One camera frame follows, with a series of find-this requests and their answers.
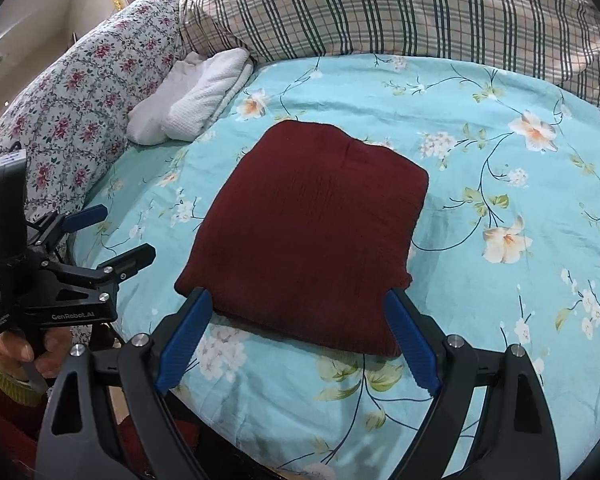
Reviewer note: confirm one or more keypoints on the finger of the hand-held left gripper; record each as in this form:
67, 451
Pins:
87, 216
130, 258

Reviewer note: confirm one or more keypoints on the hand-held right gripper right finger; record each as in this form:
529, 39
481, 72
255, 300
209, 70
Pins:
411, 340

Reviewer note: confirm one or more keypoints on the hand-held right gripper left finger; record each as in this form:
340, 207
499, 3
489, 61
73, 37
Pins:
187, 332

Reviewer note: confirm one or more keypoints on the maroon knit hoodie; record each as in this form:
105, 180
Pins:
305, 225

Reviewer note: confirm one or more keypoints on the person's left forearm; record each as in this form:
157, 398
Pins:
5, 435

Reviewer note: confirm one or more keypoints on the person's left hand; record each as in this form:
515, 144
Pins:
10, 347

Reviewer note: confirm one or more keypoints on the light blue floral bedsheet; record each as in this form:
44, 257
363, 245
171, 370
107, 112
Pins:
480, 310

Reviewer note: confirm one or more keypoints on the red flower print quilt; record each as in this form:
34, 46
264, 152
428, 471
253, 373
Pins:
80, 110

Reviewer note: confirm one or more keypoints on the white folded towel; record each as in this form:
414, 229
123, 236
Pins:
200, 95

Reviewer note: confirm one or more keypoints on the plaid pillow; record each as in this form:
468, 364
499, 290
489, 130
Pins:
405, 5

